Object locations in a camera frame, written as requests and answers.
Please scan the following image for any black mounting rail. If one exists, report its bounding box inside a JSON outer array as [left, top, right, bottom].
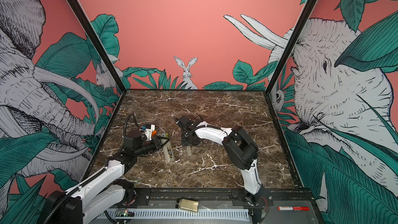
[[129, 188, 315, 207]]

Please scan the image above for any white slotted cable duct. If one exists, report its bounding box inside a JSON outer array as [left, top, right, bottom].
[[107, 208, 251, 222]]

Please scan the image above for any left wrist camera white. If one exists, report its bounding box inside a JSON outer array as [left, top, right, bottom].
[[142, 124, 155, 141]]

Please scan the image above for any remote battery cover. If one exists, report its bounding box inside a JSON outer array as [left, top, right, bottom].
[[186, 146, 192, 157]]

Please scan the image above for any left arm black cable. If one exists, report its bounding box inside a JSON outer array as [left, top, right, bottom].
[[123, 113, 142, 138]]

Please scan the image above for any red white marker pen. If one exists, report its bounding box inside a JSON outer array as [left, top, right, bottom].
[[277, 206, 309, 211]]

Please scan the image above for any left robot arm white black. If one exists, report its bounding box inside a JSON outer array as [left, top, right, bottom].
[[38, 130, 170, 224]]

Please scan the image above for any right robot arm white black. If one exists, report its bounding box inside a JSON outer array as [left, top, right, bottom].
[[174, 116, 262, 196]]

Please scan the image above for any brass metal box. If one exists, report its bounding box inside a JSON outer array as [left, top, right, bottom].
[[177, 199, 199, 213]]

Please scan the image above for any white remote control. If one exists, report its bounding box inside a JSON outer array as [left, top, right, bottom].
[[162, 137, 175, 163]]

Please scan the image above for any small circuit board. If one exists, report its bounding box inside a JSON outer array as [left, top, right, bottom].
[[115, 209, 135, 218]]

